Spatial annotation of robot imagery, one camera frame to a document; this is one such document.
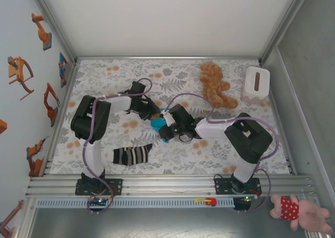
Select blue foam sheet right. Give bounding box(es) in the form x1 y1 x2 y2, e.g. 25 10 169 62
49 59 291 175

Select black beige striped sock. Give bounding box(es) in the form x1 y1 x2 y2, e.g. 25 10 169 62
112 143 154 167

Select brown teddy bear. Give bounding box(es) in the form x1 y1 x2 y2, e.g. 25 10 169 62
198 62 239 110

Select red yellow small toy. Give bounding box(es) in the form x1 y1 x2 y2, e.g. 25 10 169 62
194 197 217 207

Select white tissue box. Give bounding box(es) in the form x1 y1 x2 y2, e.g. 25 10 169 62
240 66 271 103

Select small circuit board with LEDs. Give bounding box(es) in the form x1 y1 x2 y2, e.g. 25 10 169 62
87 196 114 207
234 195 259 205

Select pink plush with dotted cloth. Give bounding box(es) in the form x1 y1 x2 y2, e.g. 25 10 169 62
269 195 332 233

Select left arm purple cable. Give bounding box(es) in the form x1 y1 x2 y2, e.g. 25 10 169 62
82 77 153 215

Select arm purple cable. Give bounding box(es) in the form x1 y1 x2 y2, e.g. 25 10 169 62
166 93 280 214
82 77 153 215

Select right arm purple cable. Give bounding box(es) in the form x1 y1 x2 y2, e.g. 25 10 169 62
166 93 280 214

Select thin aluminium frame rail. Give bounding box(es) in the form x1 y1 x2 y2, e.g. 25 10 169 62
75 55 262 61

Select wide aluminium frame rail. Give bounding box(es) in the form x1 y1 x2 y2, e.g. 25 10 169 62
25 174 316 198

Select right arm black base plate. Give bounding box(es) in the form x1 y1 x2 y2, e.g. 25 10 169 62
214 177 262 196

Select grey slotted cable duct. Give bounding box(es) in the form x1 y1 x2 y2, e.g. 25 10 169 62
36 197 235 209

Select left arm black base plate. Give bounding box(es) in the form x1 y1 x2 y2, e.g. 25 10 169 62
75 178 123 196

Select blue orange machine wall sticker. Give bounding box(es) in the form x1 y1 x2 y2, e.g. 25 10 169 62
58 52 69 88

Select aluminium frame post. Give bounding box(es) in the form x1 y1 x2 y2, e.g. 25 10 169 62
258 0 314 66
30 0 79 66

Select orange claw wall sticker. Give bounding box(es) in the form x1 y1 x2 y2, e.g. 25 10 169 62
7 55 35 101

